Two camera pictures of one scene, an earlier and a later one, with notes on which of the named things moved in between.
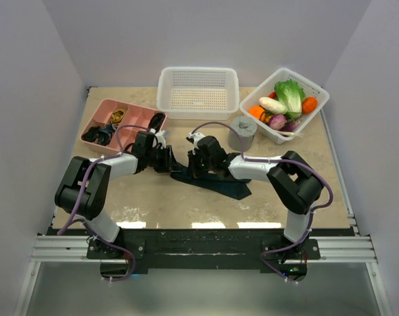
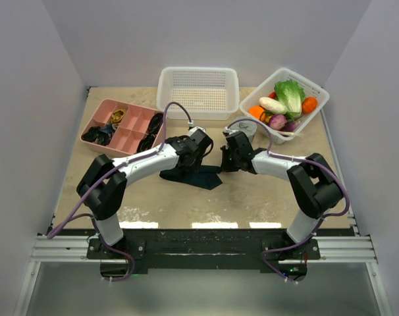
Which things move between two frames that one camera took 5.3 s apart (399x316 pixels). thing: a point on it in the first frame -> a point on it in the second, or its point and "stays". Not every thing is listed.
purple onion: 277,122 stays
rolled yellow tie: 117,116 stays
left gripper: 169,162 -> 197,162
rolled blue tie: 105,133 stays
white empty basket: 197,93 stays
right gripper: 193,156 -> 226,150
